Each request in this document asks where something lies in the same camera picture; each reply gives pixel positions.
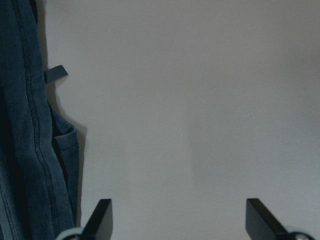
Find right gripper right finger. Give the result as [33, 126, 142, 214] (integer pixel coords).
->
[245, 198, 314, 240]

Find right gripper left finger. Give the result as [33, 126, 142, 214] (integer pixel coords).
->
[56, 199, 113, 240]

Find black printed t-shirt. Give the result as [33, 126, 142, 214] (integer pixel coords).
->
[0, 0, 79, 240]

